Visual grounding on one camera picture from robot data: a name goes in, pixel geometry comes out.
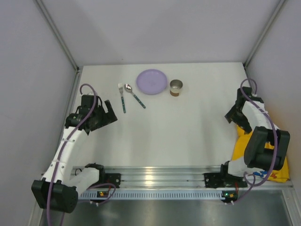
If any spoon with teal handle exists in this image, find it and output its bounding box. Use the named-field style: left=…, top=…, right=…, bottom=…
left=124, top=84, right=146, bottom=109

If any aluminium mounting rail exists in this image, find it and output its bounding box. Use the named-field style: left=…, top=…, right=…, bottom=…
left=72, top=165, right=293, bottom=189

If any metal cup with brown base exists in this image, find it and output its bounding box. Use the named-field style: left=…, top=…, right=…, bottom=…
left=170, top=80, right=183, bottom=97

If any black right arm base bracket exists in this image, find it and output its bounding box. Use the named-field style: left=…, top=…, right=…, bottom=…
left=204, top=173, right=248, bottom=188

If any purple plastic plate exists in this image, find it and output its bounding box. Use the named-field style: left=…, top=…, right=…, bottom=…
left=136, top=69, right=168, bottom=95

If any fork with teal handle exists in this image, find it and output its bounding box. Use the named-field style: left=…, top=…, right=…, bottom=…
left=118, top=83, right=126, bottom=113

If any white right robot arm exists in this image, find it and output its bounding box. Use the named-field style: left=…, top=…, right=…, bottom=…
left=221, top=87, right=290, bottom=179

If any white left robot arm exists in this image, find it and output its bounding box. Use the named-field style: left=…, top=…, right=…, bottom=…
left=32, top=95, right=117, bottom=213

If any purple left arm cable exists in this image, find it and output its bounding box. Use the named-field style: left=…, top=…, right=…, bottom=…
left=46, top=83, right=116, bottom=226

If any perforated grey cable duct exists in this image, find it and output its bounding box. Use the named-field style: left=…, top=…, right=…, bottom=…
left=79, top=189, right=238, bottom=200

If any black left arm base bracket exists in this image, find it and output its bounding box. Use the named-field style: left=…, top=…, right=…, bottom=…
left=101, top=173, right=121, bottom=188

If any yellow cartoon print cloth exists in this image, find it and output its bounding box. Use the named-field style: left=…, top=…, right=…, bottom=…
left=228, top=126, right=291, bottom=183

